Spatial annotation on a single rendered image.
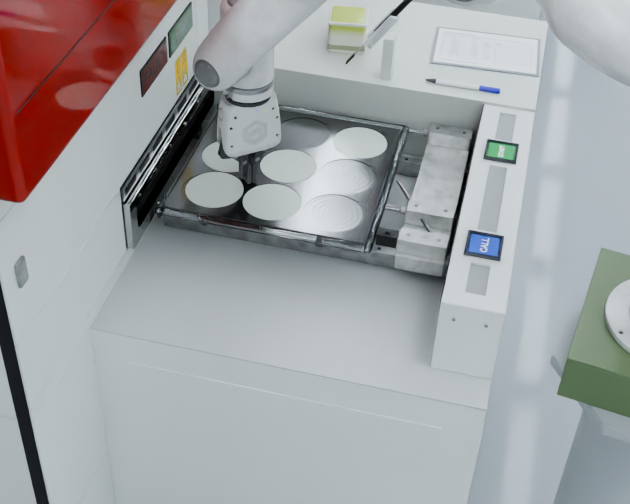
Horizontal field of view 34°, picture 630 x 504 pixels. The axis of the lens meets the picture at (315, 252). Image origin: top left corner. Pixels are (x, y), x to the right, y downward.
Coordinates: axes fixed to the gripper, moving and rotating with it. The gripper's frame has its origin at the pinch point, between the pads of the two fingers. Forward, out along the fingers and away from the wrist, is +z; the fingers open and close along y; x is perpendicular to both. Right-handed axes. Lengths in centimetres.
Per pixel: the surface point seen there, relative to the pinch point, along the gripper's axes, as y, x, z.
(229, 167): -1.4, 4.9, 2.4
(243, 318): -11.5, -23.3, 10.4
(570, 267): 118, 32, 92
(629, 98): 197, 99, 92
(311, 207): 6.6, -11.1, 2.5
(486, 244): 23.0, -37.7, -4.0
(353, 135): 23.5, 4.8, 2.4
